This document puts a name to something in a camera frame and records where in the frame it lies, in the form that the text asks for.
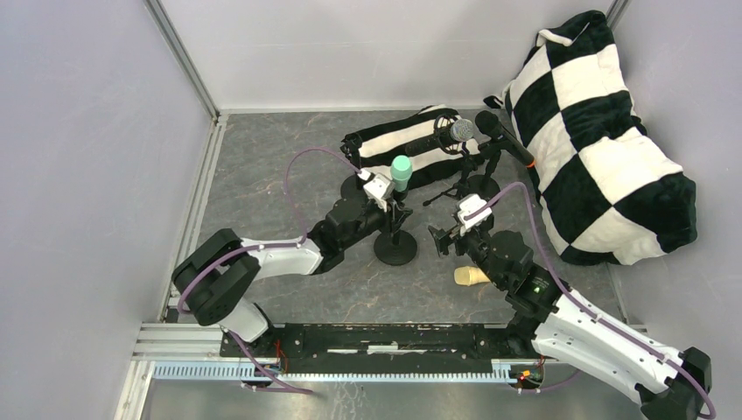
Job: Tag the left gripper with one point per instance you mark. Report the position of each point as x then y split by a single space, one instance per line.
392 210

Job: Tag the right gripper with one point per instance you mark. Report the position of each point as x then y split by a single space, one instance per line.
451 236

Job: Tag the cream beige microphone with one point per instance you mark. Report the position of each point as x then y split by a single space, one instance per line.
469 276

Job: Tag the teal green microphone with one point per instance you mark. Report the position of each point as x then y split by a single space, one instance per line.
401 171

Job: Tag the black glitter microphone silver head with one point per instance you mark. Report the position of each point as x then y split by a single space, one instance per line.
443 138

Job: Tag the black microphone orange end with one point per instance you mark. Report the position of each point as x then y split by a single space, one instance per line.
490 125

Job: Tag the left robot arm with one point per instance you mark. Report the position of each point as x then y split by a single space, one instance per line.
213 280

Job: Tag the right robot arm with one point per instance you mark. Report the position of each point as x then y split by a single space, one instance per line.
557 322

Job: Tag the black white checkered pillow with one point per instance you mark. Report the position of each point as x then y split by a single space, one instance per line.
608 193

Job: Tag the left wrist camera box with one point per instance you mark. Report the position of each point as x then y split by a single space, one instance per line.
377 187

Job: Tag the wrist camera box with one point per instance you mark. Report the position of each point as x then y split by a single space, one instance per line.
377 187
471 211

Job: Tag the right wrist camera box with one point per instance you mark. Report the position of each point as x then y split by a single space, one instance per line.
471 211

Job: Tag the tripod shock mount mic stand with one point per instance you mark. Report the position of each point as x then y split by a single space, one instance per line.
459 189

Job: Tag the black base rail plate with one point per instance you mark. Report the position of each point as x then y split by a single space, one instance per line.
392 349

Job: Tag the aluminium corner frame post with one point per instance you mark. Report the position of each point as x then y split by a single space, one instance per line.
167 28

